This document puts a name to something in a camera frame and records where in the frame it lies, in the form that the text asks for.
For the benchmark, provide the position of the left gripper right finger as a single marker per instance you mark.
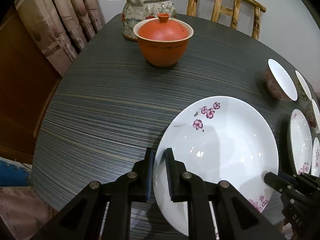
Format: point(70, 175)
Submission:
point(176, 182)

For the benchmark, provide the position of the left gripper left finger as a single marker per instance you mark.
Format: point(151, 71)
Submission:
point(143, 181)

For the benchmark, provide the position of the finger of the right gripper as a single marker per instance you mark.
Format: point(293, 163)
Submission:
point(285, 184)
point(302, 179)

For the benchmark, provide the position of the small deep plate pink flowers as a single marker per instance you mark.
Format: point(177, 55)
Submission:
point(315, 169)

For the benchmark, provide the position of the plate with pink roses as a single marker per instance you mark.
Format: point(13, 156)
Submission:
point(300, 142)

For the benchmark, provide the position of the large plate purple flowers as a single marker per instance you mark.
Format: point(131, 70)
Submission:
point(217, 138)

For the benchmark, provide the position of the white bowl red floral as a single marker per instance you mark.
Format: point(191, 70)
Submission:
point(312, 115)

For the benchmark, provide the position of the white bowl green floral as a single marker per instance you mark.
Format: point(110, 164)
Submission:
point(303, 89)

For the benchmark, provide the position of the wide white bowl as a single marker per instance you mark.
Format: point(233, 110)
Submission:
point(279, 82)

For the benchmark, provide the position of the blue floor mat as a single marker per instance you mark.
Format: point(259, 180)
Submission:
point(14, 176)

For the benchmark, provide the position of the orange lidded tea cup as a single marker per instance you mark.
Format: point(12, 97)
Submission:
point(163, 40)

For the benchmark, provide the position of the brown wooden door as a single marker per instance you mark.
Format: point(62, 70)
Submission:
point(28, 82)

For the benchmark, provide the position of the floral ceramic teapot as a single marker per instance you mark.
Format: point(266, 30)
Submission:
point(135, 11)

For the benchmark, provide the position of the beige patterned curtain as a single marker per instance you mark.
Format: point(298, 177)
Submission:
point(61, 28)

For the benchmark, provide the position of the wooden bamboo chair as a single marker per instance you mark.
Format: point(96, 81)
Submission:
point(233, 13)

